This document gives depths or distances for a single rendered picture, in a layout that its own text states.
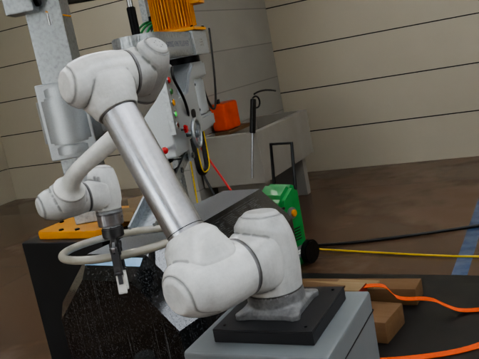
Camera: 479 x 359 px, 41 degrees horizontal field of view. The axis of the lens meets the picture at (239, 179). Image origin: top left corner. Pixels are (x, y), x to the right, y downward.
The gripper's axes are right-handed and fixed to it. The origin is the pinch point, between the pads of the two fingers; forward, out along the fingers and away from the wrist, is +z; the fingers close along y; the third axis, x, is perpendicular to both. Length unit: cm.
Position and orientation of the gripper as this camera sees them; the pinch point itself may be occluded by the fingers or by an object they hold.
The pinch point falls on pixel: (122, 282)
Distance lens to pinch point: 231.9
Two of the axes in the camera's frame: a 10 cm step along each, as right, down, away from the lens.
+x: -9.8, 1.7, -0.4
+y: -0.6, -1.1, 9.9
